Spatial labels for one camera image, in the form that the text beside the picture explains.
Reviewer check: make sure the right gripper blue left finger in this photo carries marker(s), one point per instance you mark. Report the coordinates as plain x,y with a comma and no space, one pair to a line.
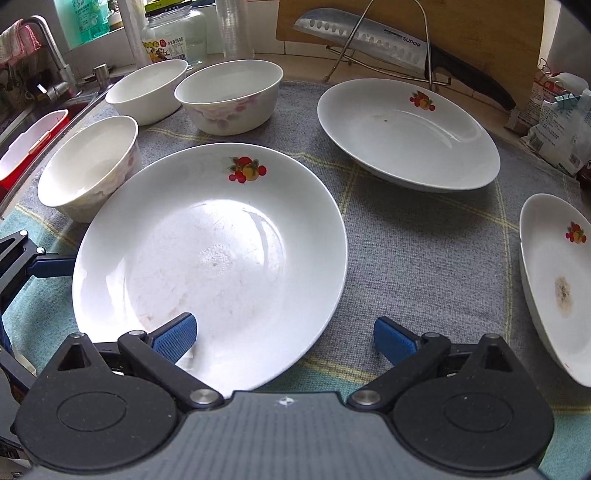
175,338

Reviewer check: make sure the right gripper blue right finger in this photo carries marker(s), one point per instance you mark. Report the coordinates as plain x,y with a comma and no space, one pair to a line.
394,341

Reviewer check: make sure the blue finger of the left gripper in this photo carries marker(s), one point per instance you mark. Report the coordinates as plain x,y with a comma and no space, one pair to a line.
52,266

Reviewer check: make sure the white plate with stain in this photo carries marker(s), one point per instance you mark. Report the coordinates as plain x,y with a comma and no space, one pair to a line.
555,270

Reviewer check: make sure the steel kitchen faucet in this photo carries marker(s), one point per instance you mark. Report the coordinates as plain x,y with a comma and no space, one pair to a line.
46,75

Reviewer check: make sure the grey checked dish towel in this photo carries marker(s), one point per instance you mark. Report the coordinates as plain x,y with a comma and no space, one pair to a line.
432,262

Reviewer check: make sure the red and white basin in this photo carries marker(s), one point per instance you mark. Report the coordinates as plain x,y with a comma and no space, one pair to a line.
21,151

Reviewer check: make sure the white bowl floral near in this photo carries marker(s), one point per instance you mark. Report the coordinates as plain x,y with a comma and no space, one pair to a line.
90,167

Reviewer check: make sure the white bowl floral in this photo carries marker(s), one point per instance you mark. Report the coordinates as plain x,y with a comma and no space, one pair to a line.
231,97
90,167

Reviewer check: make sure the stainless steel sink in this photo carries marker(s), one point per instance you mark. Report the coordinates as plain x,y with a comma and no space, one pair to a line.
92,93

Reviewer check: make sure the white bowl plain left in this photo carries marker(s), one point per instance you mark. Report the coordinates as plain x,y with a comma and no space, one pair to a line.
147,94

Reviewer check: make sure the white bowl floral far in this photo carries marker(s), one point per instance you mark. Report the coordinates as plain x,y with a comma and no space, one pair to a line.
231,97

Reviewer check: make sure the glass jar with label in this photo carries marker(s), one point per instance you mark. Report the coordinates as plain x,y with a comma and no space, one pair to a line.
174,30

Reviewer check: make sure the crumpled white plastic bag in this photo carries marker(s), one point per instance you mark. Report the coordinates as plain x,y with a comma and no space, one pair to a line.
555,123

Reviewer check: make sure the steel santoku knife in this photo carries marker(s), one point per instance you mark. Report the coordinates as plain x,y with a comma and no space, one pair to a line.
459,69

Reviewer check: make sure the bamboo cutting board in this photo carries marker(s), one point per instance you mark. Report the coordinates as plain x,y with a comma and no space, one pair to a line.
500,38

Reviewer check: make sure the wire knife rack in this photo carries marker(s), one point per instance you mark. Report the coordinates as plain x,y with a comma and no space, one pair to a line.
358,33

